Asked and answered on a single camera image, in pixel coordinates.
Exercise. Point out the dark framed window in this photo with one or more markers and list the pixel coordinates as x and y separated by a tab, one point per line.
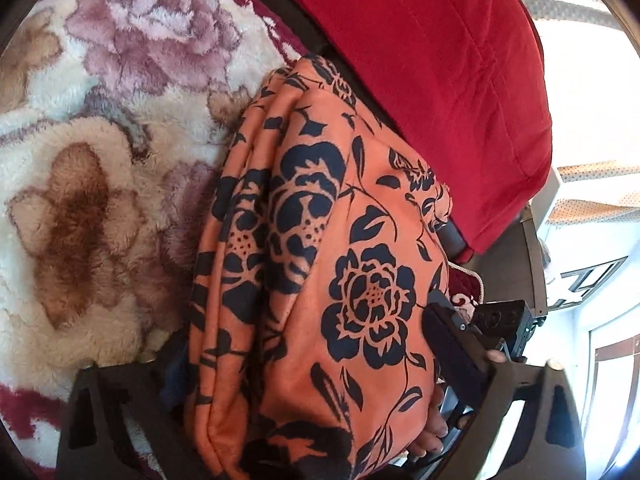
600	272

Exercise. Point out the orange floral garment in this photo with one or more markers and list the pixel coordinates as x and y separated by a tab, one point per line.
325	260

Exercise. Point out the red blanket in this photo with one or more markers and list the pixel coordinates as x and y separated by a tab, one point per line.
425	85

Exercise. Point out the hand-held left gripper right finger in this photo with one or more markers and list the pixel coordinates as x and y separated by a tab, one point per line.
455	350

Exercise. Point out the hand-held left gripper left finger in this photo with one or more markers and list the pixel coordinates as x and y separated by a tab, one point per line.
172	385

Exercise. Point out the plush floral blanket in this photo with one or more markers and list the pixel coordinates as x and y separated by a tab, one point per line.
100	185

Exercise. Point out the person's right hand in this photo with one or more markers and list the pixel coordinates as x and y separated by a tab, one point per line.
432	425

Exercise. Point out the dotted beige curtain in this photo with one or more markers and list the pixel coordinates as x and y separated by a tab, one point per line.
590	210

